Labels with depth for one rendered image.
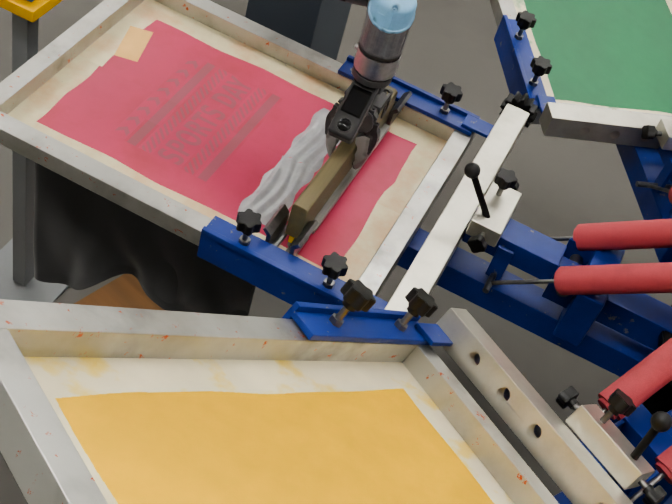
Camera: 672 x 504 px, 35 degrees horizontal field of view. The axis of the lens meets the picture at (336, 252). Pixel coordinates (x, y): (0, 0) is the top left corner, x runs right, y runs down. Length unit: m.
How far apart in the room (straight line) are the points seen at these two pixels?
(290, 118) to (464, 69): 2.01
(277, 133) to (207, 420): 1.05
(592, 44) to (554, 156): 1.25
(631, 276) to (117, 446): 1.05
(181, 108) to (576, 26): 1.04
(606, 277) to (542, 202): 1.83
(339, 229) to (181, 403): 0.88
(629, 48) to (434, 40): 1.59
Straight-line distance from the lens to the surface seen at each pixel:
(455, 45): 4.17
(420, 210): 1.96
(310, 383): 1.30
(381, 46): 1.79
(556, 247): 1.93
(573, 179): 3.79
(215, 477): 1.05
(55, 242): 2.21
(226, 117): 2.09
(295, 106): 2.15
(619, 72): 2.58
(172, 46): 2.23
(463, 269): 1.99
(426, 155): 2.13
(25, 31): 2.39
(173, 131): 2.04
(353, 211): 1.97
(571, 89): 2.46
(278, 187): 1.96
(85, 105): 2.07
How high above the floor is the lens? 2.32
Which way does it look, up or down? 46 degrees down
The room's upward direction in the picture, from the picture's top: 18 degrees clockwise
